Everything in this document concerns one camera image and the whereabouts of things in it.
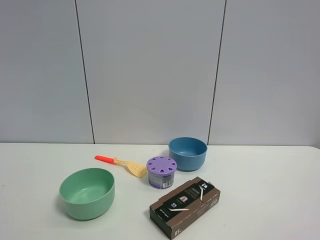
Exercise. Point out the yellow spatula with orange handle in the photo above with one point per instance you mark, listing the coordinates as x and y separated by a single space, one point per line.
136 169

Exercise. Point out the blue plastic bowl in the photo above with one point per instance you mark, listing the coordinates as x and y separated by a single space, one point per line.
189 153

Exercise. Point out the purple lidded air freshener jar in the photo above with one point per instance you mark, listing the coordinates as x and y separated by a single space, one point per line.
161 172

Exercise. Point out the brown cardboard box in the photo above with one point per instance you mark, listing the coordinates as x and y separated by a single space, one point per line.
181 207

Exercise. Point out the green plastic bowl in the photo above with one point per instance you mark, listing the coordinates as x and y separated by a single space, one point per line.
88 193

